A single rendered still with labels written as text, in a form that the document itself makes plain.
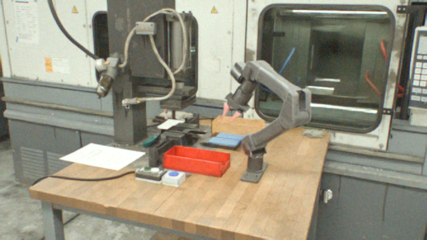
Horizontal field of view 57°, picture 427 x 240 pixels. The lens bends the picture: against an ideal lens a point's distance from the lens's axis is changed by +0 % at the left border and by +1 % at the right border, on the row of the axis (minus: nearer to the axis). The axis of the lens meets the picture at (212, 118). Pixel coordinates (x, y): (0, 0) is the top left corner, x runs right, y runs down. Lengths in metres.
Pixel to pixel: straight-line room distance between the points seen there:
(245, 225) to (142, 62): 0.89
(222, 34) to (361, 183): 1.14
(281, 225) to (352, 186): 1.13
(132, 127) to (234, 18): 0.88
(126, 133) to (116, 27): 0.49
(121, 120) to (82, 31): 1.12
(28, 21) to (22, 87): 0.51
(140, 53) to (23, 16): 1.60
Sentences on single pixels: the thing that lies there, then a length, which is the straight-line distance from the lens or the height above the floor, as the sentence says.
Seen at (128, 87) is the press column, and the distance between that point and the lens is 1.85.
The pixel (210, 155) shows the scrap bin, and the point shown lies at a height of 0.94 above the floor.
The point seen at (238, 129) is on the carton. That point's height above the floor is 0.94.
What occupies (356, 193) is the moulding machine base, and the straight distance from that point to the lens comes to 2.37.
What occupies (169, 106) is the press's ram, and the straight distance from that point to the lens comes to 1.72.
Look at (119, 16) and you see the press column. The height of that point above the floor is 1.49.
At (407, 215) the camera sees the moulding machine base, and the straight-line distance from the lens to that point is 2.42.
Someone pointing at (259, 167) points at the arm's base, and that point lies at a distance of 1.58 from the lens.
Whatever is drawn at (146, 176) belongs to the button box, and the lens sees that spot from 1.53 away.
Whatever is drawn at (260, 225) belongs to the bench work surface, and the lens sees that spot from 1.27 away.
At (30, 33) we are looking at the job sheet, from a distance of 3.22.
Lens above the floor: 1.55
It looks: 16 degrees down
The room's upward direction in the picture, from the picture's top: 1 degrees clockwise
